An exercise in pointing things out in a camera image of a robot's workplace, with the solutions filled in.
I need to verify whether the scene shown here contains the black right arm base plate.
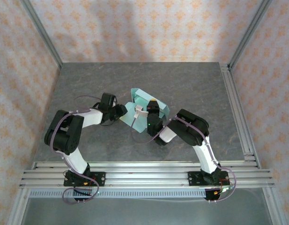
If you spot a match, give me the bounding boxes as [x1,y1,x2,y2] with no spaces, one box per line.
[188,171,230,188]

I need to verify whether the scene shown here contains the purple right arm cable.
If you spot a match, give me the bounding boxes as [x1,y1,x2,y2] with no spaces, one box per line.
[131,116,237,203]

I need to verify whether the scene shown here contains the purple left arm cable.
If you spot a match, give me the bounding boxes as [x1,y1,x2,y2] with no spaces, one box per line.
[50,95,105,205]

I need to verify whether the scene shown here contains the grey slotted cable duct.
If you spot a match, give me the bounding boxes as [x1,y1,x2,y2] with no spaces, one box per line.
[29,189,206,199]

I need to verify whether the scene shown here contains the mint green paper box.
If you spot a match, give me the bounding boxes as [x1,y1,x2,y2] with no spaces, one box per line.
[119,88,170,134]

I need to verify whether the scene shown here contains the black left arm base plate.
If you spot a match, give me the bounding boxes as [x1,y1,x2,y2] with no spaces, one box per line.
[63,171,106,188]

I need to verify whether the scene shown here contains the aluminium mounting rails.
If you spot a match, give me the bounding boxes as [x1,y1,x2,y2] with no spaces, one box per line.
[19,161,275,188]

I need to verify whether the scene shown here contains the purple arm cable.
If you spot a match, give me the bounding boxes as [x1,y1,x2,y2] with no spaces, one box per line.
[131,116,237,203]
[50,95,105,205]

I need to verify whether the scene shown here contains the aluminium frame post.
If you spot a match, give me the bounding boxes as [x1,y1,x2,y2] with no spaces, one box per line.
[261,187,288,225]
[21,0,63,69]
[228,0,273,71]
[7,187,30,225]

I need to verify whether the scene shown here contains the aluminium side rail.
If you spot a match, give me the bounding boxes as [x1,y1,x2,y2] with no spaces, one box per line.
[220,62,261,168]

